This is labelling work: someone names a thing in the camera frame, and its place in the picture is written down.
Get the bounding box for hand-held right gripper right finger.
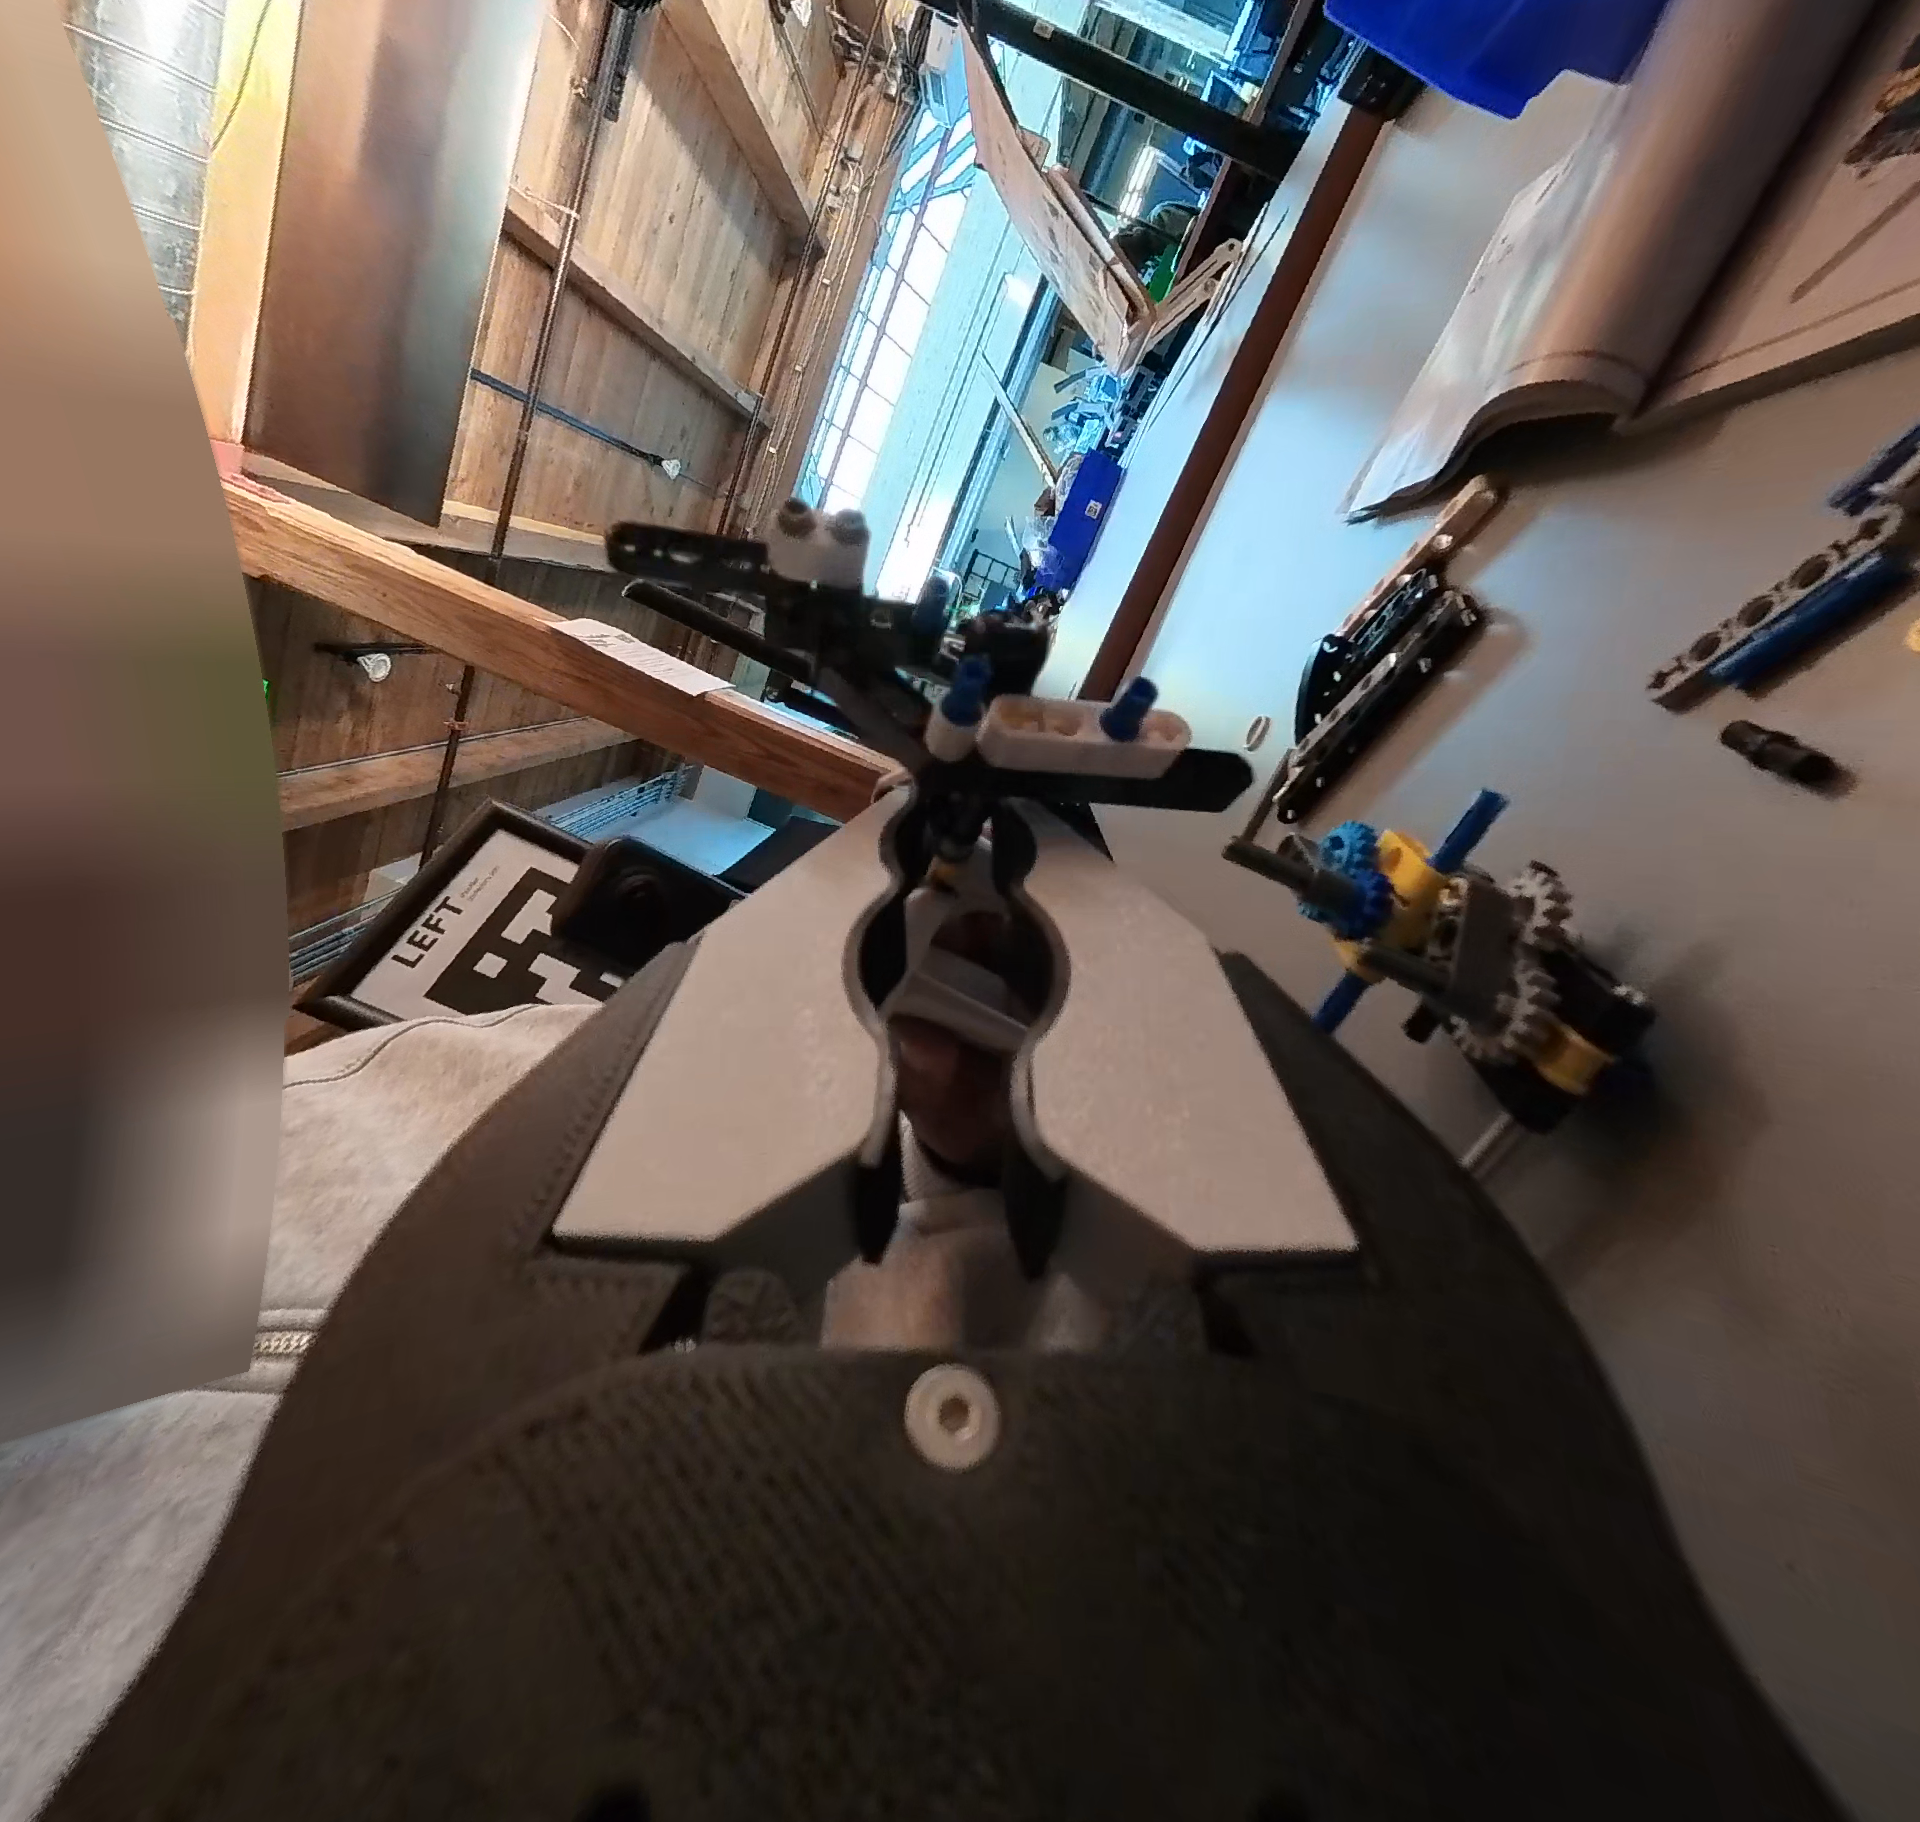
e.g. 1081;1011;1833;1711
992;809;1360;1279

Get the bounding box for small distant blue bin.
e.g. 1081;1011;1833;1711
1051;450;1131;551

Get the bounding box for wooden board stand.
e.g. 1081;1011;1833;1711
960;28;1247;372

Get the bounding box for black grey lego assembly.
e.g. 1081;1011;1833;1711
603;494;1262;902

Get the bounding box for metal ventilation duct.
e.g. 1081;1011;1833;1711
21;0;225;337

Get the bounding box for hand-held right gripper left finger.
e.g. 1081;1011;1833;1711
551;788;924;1266

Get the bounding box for grey lego beam blue pins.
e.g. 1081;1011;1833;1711
1652;429;1920;714

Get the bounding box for yellow blue lego gear assembly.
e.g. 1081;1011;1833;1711
1223;788;1659;1137

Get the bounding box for black metal pole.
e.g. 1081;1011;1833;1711
719;0;1297;179

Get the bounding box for lego instruction booklet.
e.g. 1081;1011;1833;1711
1340;0;1920;526

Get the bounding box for black lego frame assembly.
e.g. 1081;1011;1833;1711
1277;478;1505;826

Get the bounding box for black lego pin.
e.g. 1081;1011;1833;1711
1721;720;1837;794

